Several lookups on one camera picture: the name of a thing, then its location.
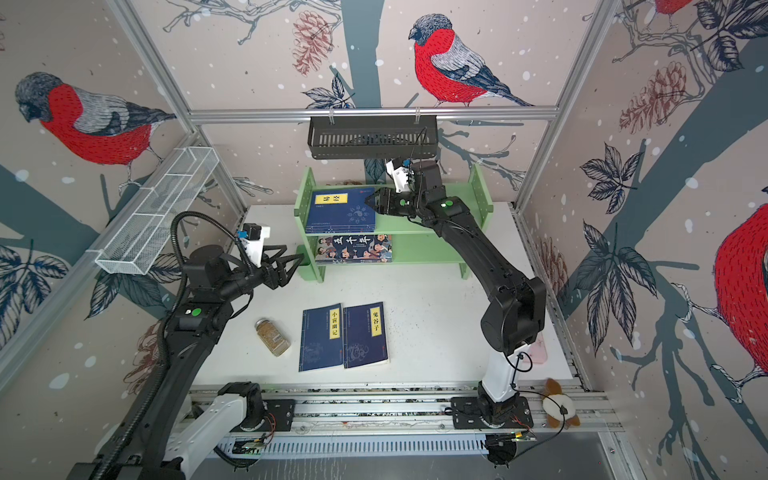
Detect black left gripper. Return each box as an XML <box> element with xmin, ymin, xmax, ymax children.
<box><xmin>219</xmin><ymin>242</ymin><xmax>304</xmax><ymax>302</ymax></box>

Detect blue book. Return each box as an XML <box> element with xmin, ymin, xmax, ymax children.
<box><xmin>305</xmin><ymin>186</ymin><xmax>376</xmax><ymax>234</ymax></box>
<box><xmin>299</xmin><ymin>304</ymin><xmax>344</xmax><ymax>372</ymax></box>
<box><xmin>342</xmin><ymin>302</ymin><xmax>389</xmax><ymax>369</ymax></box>

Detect colourful illustrated large book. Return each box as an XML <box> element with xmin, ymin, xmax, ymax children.
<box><xmin>312</xmin><ymin>234</ymin><xmax>393</xmax><ymax>264</ymax></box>

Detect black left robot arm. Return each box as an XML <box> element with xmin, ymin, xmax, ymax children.
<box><xmin>68</xmin><ymin>211</ymin><xmax>304</xmax><ymax>479</ymax></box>

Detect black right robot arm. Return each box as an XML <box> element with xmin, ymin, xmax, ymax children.
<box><xmin>366</xmin><ymin>157</ymin><xmax>546</xmax><ymax>409</ymax></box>

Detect green plastic hanging bin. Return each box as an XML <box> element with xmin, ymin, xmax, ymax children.
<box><xmin>296</xmin><ymin>259</ymin><xmax>323</xmax><ymax>282</ymax></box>

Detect green wooden shelf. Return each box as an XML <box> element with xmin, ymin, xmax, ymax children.
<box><xmin>294</xmin><ymin>166</ymin><xmax>494</xmax><ymax>282</ymax></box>

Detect black hanging basket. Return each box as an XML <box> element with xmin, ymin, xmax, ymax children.
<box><xmin>307</xmin><ymin>115</ymin><xmax>439</xmax><ymax>160</ymax></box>

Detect spice jar brown contents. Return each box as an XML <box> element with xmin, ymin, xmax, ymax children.
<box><xmin>255</xmin><ymin>318</ymin><xmax>291</xmax><ymax>357</ymax></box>

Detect pink phone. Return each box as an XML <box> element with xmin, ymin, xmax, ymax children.
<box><xmin>528</xmin><ymin>334</ymin><xmax>548</xmax><ymax>365</ymax></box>

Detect plush toy brown white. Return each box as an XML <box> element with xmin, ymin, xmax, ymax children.
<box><xmin>541</xmin><ymin>378</ymin><xmax>581</xmax><ymax>430</ymax></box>

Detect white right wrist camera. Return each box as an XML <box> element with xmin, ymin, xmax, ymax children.
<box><xmin>386</xmin><ymin>158</ymin><xmax>413</xmax><ymax>193</ymax></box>

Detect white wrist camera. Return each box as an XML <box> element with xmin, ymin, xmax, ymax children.
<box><xmin>237</xmin><ymin>223</ymin><xmax>271</xmax><ymax>267</ymax></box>
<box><xmin>386</xmin><ymin>158</ymin><xmax>413</xmax><ymax>193</ymax></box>

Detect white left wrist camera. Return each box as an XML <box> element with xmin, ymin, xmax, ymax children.
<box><xmin>237</xmin><ymin>223</ymin><xmax>271</xmax><ymax>267</ymax></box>

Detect white wire mesh basket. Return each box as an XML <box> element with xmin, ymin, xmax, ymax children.
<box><xmin>95</xmin><ymin>146</ymin><xmax>219</xmax><ymax>275</ymax></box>

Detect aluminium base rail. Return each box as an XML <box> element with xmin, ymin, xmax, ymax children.
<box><xmin>219</xmin><ymin>382</ymin><xmax>623</xmax><ymax>460</ymax></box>

